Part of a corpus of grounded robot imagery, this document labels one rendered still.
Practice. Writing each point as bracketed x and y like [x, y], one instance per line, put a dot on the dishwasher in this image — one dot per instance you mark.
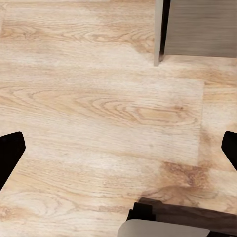
[202, 28]

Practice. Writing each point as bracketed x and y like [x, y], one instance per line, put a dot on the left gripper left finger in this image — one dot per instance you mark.
[12, 147]

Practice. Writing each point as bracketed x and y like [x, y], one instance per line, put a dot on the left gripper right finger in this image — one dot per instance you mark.
[229, 147]

